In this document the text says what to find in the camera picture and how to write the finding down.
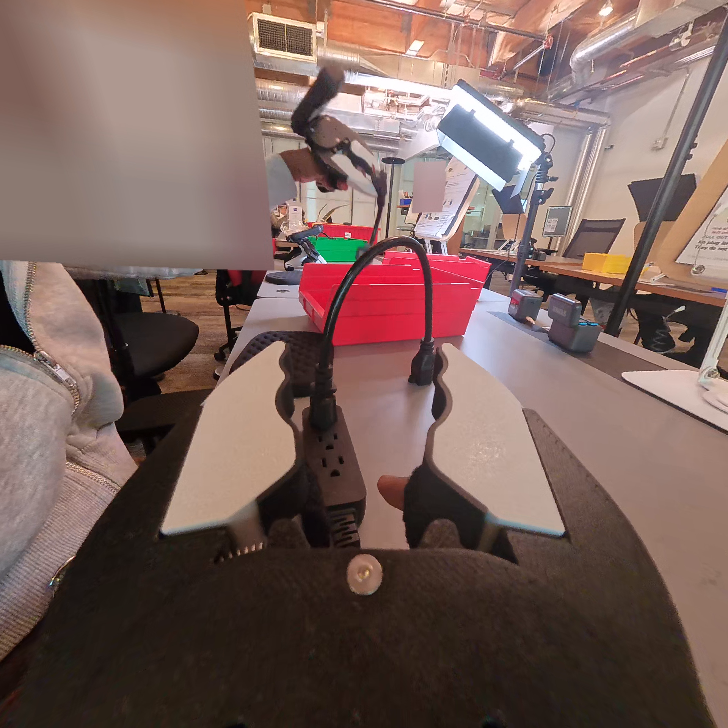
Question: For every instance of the black light stand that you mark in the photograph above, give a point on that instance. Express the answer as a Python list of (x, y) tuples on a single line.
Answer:
[(534, 227)]

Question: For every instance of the black slanted pole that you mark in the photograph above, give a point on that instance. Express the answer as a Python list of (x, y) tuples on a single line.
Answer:
[(671, 176)]

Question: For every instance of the green plastic bin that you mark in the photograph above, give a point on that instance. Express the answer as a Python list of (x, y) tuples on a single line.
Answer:
[(335, 250)]

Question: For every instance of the red and black chair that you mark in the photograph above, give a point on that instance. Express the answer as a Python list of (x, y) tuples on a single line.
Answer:
[(239, 284)]

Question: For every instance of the wooden desk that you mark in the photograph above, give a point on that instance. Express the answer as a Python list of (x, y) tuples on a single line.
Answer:
[(569, 270)]

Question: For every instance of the white stand base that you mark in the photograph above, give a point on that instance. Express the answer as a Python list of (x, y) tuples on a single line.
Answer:
[(665, 392)]

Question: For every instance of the black foam pad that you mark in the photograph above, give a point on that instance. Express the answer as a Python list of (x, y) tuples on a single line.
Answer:
[(256, 352)]

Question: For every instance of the small framed sign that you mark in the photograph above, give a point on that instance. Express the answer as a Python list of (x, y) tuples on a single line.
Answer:
[(557, 222)]

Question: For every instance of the white microscope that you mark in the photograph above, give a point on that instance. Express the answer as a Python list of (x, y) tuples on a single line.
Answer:
[(304, 250)]

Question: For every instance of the LED light panel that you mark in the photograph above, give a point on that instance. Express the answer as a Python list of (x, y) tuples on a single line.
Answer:
[(489, 136)]

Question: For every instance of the black power strip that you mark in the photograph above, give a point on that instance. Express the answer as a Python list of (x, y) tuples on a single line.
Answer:
[(335, 455)]

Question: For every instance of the grey battery charger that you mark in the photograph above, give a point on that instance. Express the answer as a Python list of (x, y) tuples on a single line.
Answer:
[(571, 327), (524, 307)]

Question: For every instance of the poster stand with wooden edge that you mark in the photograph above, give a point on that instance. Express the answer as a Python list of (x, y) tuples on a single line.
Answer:
[(460, 193)]

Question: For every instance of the red plastic bin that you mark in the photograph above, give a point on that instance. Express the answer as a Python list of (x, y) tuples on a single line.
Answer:
[(387, 313), (455, 263), (341, 230)]

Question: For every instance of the black panel flag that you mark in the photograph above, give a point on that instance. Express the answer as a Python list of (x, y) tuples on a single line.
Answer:
[(660, 196)]

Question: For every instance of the person's right hand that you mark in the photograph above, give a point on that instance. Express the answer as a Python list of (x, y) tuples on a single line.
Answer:
[(392, 489)]

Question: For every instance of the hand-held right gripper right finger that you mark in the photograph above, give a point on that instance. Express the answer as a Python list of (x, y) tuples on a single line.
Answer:
[(489, 449)]

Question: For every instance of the person's left hand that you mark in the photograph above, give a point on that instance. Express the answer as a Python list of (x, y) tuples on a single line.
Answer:
[(304, 168)]

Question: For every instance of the metal air duct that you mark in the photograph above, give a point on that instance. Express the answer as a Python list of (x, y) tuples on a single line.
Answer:
[(603, 45)]

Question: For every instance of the black mesh office chair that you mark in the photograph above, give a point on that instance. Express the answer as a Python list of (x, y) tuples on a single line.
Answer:
[(594, 239)]

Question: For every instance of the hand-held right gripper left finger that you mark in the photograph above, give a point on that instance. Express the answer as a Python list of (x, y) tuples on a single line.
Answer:
[(239, 443)]

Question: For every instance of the yellow plastic bin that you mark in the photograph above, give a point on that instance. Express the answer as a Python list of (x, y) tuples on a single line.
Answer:
[(606, 263)]

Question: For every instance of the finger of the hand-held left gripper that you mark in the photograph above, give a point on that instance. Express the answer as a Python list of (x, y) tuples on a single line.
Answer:
[(355, 165)]

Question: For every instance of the cardboard sign with paper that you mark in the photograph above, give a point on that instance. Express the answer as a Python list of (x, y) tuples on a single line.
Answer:
[(705, 210)]

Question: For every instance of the person's grey hoodie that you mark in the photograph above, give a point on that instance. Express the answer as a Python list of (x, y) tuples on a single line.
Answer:
[(34, 455)]

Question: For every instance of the white ceiling heater unit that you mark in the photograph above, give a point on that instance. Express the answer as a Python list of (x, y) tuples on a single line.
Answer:
[(284, 35)]

